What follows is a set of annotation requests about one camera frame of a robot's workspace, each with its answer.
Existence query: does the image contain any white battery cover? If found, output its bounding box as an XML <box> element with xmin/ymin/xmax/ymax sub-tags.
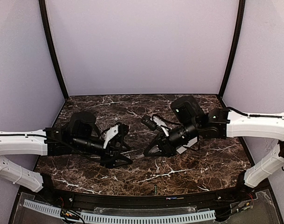
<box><xmin>176</xmin><ymin>137</ymin><xmax>198</xmax><ymax>154</ymax></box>

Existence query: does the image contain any blue purple battery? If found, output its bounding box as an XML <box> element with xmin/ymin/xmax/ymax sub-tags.
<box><xmin>166</xmin><ymin>197</ymin><xmax>184</xmax><ymax>200</ymax></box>

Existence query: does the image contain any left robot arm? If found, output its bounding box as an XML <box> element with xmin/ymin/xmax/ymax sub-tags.
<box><xmin>0</xmin><ymin>111</ymin><xmax>132</xmax><ymax>194</ymax></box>

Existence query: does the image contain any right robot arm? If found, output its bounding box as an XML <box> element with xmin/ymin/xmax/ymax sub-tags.
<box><xmin>141</xmin><ymin>96</ymin><xmax>284</xmax><ymax>191</ymax></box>

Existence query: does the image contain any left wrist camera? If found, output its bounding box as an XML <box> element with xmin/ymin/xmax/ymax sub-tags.
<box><xmin>116</xmin><ymin>122</ymin><xmax>130</xmax><ymax>137</ymax></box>

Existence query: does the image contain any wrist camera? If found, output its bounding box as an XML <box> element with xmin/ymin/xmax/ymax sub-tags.
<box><xmin>141</xmin><ymin>115</ymin><xmax>157</xmax><ymax>131</ymax></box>
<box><xmin>116</xmin><ymin>122</ymin><xmax>130</xmax><ymax>137</ymax></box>

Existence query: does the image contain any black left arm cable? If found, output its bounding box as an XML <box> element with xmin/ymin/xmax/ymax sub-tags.
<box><xmin>92</xmin><ymin>123</ymin><xmax>119</xmax><ymax>161</ymax></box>

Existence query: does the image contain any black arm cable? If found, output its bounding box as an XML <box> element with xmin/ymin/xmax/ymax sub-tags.
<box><xmin>92</xmin><ymin>123</ymin><xmax>119</xmax><ymax>161</ymax></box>
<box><xmin>183</xmin><ymin>136</ymin><xmax>202</xmax><ymax>152</ymax></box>

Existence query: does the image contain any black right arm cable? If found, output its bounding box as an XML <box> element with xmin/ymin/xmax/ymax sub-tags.
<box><xmin>183</xmin><ymin>136</ymin><xmax>202</xmax><ymax>152</ymax></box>

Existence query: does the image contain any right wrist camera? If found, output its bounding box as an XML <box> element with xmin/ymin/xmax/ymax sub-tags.
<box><xmin>141</xmin><ymin>115</ymin><xmax>157</xmax><ymax>131</ymax></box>

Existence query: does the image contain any white cable duct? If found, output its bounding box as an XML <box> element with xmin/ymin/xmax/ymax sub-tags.
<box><xmin>23</xmin><ymin>199</ymin><xmax>216</xmax><ymax>224</ymax></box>

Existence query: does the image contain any black front rail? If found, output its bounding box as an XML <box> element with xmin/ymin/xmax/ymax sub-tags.
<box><xmin>55</xmin><ymin>188</ymin><xmax>236</xmax><ymax>210</ymax></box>

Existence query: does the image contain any black left frame post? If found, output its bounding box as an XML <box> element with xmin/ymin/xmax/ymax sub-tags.
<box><xmin>38</xmin><ymin>0</ymin><xmax>69</xmax><ymax>100</ymax></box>

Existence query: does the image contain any black frame post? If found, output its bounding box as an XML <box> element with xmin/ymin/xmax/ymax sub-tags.
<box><xmin>38</xmin><ymin>0</ymin><xmax>69</xmax><ymax>100</ymax></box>
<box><xmin>218</xmin><ymin>0</ymin><xmax>246</xmax><ymax>98</ymax></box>

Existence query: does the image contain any black right frame post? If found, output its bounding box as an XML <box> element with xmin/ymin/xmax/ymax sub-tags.
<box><xmin>218</xmin><ymin>0</ymin><xmax>246</xmax><ymax>98</ymax></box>

